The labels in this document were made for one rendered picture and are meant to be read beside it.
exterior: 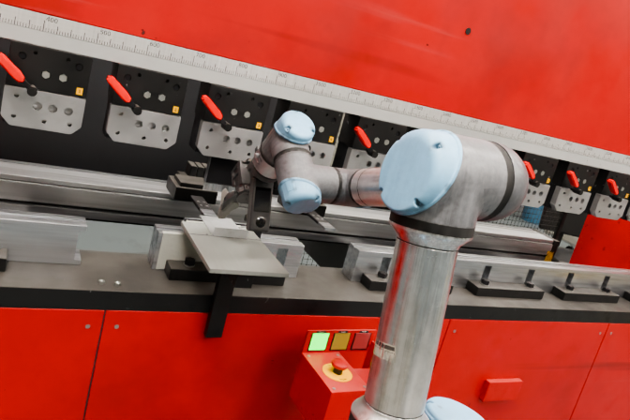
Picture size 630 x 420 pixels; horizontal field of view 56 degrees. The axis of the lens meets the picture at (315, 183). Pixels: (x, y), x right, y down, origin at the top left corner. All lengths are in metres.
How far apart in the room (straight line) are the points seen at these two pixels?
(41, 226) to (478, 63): 1.17
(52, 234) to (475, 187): 0.95
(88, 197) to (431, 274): 1.09
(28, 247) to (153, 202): 0.41
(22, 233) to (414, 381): 0.91
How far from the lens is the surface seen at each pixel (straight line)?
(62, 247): 1.43
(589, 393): 2.49
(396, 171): 0.79
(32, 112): 1.31
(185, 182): 1.65
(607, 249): 3.22
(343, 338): 1.50
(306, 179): 1.09
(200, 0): 1.33
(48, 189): 1.65
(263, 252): 1.37
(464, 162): 0.77
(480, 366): 2.00
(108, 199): 1.67
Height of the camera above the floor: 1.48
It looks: 13 degrees down
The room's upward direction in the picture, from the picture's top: 15 degrees clockwise
